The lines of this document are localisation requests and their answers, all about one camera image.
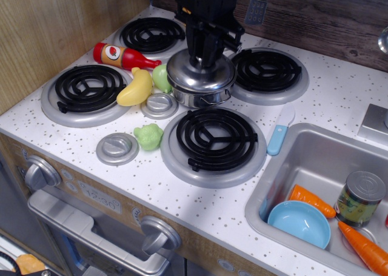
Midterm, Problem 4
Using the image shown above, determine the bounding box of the silver oven door handle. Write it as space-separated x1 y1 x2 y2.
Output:
28 190 169 275

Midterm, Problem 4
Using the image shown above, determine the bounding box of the silver faucet spout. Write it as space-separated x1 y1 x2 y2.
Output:
378 27 388 54

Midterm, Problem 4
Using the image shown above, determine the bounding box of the silver faucet base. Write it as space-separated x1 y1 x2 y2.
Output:
358 104 387 146

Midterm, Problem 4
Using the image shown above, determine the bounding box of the grey knob middle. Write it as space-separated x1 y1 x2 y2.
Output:
141 93 179 120

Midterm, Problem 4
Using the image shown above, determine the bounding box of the right oven dial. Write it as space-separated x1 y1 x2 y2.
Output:
141 215 182 255

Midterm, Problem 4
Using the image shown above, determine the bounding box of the orange toy on floor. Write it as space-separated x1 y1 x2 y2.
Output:
16 254 45 275

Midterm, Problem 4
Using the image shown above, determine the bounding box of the grey knob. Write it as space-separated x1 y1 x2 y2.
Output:
141 93 179 120
96 133 139 166

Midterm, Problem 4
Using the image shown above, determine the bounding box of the stove burner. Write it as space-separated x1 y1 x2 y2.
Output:
41 64 132 128
160 107 267 189
229 47 309 106
112 17 187 64

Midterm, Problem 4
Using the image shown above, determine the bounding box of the green pear toy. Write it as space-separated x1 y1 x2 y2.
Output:
152 64 172 93

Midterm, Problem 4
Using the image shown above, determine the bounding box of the toy tin can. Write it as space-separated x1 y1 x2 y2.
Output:
334 170 387 227

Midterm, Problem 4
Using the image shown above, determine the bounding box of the oven clock display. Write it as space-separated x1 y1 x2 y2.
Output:
78 181 122 214

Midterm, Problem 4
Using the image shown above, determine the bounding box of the blue handled toy knife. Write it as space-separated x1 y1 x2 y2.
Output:
267 103 295 156

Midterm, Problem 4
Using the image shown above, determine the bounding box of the grey knob front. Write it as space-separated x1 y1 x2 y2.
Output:
96 133 139 166

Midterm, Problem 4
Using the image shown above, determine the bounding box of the front left stove burner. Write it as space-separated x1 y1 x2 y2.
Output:
41 64 132 128

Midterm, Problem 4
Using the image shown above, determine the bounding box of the silver sink basin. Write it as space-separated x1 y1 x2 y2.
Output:
245 123 387 275

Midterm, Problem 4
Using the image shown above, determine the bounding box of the back left stove burner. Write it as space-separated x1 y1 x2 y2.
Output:
112 17 187 64

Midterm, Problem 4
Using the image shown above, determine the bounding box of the light blue bowl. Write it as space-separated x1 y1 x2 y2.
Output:
267 200 331 249

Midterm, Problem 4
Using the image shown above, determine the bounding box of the back right stove burner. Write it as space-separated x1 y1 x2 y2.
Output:
229 47 309 106

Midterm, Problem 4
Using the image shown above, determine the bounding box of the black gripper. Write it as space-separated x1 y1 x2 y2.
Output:
175 0 245 68

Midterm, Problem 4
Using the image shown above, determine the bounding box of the oven dial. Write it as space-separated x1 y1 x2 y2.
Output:
141 215 182 255
25 155 62 190

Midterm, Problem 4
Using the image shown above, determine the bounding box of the yellow banana toy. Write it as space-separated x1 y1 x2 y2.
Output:
116 67 153 107

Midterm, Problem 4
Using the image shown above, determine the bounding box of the orange carrot toy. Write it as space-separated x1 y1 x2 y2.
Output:
338 221 387 275
288 184 336 218

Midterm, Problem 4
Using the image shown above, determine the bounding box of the left oven dial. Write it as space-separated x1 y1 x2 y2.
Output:
25 155 62 190

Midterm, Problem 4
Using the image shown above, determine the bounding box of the orange carrot toy upper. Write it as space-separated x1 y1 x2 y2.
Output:
288 184 336 218

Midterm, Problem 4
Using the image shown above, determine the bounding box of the steel pot lid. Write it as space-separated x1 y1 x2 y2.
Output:
166 49 236 93

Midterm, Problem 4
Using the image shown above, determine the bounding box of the green broccoli toy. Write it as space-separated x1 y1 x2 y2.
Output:
133 123 164 151

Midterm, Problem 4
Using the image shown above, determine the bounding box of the steel pot with handles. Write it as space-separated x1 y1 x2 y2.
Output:
170 82 234 109

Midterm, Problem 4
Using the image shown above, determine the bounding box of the red ketchup bottle toy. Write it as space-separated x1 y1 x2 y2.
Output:
93 42 162 70

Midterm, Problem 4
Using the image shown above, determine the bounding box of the silver slotted spatula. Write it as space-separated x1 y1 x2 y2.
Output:
244 0 267 25

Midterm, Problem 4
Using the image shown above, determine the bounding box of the orange carrot toy lower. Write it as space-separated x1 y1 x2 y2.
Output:
338 221 387 275

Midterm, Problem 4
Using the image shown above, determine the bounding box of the front right stove burner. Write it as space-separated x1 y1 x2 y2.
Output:
160 107 267 189

